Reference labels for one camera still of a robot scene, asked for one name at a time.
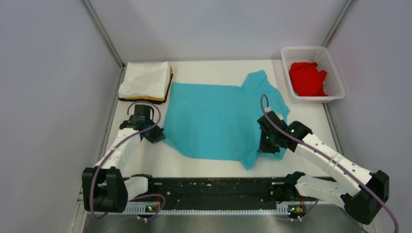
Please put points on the teal t shirt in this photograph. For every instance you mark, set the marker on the teal t shirt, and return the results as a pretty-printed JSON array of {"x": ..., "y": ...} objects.
[{"x": 220, "y": 122}]

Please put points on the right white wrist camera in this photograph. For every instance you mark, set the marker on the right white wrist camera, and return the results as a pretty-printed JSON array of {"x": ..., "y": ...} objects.
[{"x": 279, "y": 117}]

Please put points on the red t shirt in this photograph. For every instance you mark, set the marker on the red t shirt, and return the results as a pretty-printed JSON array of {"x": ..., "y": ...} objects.
[{"x": 307, "y": 80}]

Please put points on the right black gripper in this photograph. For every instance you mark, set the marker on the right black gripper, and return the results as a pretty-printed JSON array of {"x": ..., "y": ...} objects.
[{"x": 264, "y": 148}]

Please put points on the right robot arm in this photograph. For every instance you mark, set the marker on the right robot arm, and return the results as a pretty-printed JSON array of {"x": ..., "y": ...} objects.
[{"x": 358, "y": 191}]

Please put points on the folded white t shirt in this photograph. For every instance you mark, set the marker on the folded white t shirt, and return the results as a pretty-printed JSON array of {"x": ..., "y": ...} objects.
[{"x": 135, "y": 68}]

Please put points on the white slotted cable duct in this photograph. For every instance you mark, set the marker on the white slotted cable duct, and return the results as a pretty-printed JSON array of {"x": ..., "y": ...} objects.
[{"x": 148, "y": 210}]

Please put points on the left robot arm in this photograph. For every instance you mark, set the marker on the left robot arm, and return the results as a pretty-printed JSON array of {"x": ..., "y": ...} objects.
[{"x": 105, "y": 189}]

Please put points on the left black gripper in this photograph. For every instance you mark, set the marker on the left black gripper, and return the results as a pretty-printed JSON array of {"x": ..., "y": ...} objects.
[{"x": 158, "y": 136}]

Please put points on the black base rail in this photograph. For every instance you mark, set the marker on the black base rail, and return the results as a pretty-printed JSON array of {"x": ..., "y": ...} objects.
[{"x": 221, "y": 194}]

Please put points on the white plastic basket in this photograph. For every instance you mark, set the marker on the white plastic basket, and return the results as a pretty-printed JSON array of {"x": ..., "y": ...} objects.
[{"x": 332, "y": 85}]

